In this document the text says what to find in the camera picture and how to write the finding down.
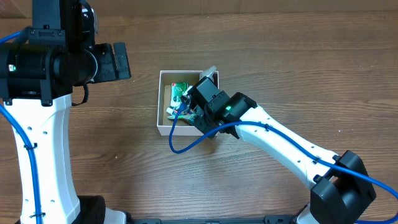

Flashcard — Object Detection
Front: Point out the green toothbrush with cap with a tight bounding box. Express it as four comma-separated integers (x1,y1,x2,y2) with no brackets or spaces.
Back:
167,114,197,123

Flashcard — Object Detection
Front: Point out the pink open cardboard box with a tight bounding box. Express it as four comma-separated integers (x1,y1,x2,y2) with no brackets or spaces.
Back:
157,70,203,136

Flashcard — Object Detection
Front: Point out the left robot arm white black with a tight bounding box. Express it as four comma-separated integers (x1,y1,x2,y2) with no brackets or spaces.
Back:
1,0,132,224

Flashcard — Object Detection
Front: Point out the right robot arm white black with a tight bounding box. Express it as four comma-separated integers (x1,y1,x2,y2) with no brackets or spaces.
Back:
182,77,397,223

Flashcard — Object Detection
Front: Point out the clear pump dispenser bottle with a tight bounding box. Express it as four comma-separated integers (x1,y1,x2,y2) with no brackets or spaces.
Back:
199,66,216,82

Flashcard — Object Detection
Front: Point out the green soap bar package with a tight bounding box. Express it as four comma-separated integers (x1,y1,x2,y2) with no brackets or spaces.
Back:
170,82,188,108

